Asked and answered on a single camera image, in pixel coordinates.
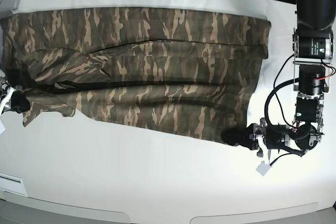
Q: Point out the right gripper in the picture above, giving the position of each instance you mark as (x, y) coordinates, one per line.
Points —
(12, 100)

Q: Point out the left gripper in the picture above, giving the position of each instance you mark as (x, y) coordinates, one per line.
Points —
(262, 139)

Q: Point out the camouflage T-shirt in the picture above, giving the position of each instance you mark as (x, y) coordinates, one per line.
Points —
(184, 72)

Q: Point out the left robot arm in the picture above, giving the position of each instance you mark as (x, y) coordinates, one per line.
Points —
(313, 48)

